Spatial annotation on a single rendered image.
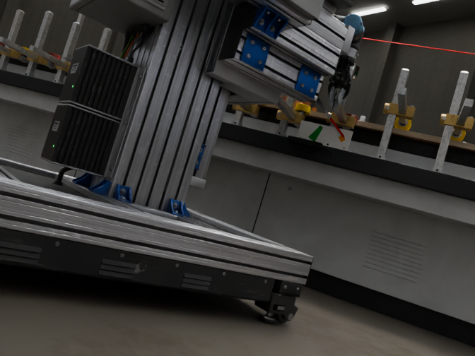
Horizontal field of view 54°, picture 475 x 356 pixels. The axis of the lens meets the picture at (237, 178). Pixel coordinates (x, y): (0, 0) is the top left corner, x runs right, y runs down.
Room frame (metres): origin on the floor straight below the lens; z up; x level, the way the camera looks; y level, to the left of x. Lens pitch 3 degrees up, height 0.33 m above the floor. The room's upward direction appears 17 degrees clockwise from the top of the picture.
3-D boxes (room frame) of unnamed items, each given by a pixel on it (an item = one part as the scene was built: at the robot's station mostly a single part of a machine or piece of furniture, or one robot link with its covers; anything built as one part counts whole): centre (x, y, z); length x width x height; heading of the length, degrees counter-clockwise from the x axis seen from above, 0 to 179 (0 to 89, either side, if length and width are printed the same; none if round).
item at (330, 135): (2.22, -0.34, 0.75); 0.26 x 0.01 x 0.10; 68
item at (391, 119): (2.14, -0.61, 0.91); 0.04 x 0.04 x 0.48; 68
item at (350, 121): (2.23, -0.40, 0.84); 0.14 x 0.06 x 0.05; 68
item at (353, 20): (1.82, -0.25, 1.12); 0.11 x 0.11 x 0.08; 75
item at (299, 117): (2.32, -0.17, 0.81); 0.14 x 0.06 x 0.05; 68
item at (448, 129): (2.05, -0.84, 0.94); 0.04 x 0.04 x 0.48; 68
